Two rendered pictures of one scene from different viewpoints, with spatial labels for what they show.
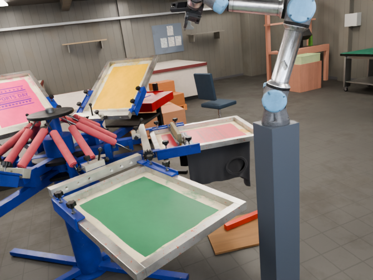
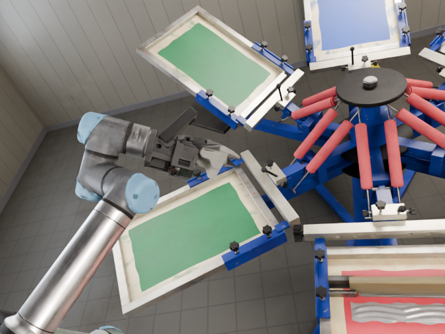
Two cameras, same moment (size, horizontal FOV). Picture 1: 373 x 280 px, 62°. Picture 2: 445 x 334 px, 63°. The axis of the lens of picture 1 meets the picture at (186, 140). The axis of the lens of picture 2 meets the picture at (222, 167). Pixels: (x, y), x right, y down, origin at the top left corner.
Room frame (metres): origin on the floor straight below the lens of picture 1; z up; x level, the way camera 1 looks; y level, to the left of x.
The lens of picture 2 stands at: (2.22, -0.65, 2.33)
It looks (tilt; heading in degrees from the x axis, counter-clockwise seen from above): 41 degrees down; 122
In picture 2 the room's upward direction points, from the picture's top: 21 degrees counter-clockwise
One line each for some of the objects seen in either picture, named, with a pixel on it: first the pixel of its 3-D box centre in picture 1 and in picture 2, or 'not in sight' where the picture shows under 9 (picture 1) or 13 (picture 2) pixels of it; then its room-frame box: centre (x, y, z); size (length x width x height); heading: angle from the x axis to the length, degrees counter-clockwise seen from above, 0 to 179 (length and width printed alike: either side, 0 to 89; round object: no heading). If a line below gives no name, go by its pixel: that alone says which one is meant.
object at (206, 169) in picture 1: (217, 164); not in sight; (2.16, -0.21, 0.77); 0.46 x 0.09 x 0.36; 99
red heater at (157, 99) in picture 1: (144, 101); not in sight; (3.49, 0.41, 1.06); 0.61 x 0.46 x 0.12; 159
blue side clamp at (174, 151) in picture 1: (178, 150); (322, 282); (2.02, 0.06, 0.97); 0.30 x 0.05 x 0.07; 99
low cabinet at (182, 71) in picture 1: (162, 81); not in sight; (9.40, 0.50, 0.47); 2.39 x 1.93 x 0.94; 19
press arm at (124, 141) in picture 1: (129, 141); (385, 208); (2.24, 0.43, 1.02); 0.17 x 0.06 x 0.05; 99
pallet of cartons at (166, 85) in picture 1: (157, 98); not in sight; (7.41, 0.57, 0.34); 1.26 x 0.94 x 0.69; 111
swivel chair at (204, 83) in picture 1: (217, 101); not in sight; (5.49, -0.63, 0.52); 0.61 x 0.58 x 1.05; 109
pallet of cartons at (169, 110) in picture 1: (152, 111); not in sight; (5.81, 0.57, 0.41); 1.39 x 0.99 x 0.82; 15
